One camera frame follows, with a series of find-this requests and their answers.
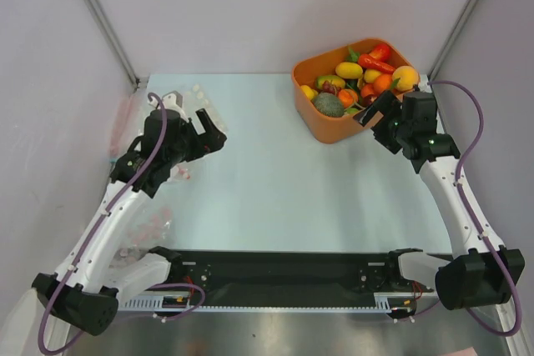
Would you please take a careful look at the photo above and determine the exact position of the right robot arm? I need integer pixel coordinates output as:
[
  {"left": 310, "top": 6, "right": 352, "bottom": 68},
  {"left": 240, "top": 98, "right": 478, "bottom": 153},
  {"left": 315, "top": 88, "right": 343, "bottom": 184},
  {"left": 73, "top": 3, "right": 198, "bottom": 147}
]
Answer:
[{"left": 354, "top": 92, "right": 525, "bottom": 310}]

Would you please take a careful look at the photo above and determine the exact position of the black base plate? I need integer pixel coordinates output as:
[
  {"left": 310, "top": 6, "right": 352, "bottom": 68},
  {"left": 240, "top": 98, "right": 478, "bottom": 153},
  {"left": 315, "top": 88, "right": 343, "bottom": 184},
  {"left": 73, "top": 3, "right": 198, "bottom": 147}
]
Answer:
[{"left": 154, "top": 247, "right": 429, "bottom": 308}]

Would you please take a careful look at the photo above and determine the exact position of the yellow orange peach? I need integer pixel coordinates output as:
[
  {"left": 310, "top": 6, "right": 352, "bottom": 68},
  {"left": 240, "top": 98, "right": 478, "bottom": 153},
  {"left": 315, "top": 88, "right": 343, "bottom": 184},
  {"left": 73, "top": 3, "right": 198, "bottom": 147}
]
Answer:
[{"left": 392, "top": 66, "right": 420, "bottom": 93}]

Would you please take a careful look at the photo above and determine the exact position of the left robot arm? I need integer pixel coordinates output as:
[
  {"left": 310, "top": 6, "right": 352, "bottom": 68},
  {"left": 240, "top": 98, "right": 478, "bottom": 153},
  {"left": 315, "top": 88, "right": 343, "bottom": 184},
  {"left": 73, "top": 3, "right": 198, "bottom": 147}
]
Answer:
[{"left": 32, "top": 96, "right": 227, "bottom": 336}]

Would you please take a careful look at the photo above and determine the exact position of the red grape bunch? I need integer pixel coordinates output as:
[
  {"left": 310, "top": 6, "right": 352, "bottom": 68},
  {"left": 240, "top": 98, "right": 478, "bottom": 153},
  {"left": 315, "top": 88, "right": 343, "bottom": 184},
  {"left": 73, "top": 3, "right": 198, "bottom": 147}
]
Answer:
[{"left": 320, "top": 81, "right": 340, "bottom": 96}]

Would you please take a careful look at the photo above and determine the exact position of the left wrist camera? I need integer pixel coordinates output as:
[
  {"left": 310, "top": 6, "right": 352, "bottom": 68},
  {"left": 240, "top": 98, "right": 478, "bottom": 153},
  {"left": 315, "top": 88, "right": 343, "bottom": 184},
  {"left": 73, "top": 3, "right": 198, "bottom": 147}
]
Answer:
[{"left": 162, "top": 91, "right": 183, "bottom": 112}]

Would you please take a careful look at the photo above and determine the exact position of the green yellow mango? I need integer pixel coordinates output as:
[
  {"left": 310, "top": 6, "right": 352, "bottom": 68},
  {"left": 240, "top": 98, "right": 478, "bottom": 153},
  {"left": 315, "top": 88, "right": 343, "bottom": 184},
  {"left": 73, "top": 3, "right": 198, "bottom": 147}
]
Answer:
[{"left": 315, "top": 75, "right": 346, "bottom": 90}]

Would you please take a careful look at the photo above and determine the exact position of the pile of clear bags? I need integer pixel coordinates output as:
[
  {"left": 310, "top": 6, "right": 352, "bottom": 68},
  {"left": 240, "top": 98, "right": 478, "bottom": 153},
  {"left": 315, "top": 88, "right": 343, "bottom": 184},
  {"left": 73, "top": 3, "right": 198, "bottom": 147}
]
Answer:
[{"left": 105, "top": 86, "right": 227, "bottom": 269}]

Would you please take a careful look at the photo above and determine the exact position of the orange tangerine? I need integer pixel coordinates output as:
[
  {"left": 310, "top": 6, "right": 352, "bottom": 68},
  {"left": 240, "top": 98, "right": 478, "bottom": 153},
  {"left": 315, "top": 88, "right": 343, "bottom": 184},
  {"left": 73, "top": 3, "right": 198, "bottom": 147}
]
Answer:
[{"left": 372, "top": 73, "right": 393, "bottom": 96}]

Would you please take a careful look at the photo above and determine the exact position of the orange plastic bin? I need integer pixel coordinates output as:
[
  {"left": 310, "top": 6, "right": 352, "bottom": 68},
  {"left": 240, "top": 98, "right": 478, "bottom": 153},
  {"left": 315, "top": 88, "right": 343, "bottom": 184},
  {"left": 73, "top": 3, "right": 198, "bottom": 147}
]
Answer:
[{"left": 291, "top": 38, "right": 411, "bottom": 144}]

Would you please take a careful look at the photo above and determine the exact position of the green netted melon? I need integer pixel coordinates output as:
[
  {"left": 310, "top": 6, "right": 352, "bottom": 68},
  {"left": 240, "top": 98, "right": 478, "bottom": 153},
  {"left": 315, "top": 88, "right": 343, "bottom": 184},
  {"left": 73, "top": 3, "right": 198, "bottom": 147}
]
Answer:
[{"left": 312, "top": 93, "right": 345, "bottom": 118}]

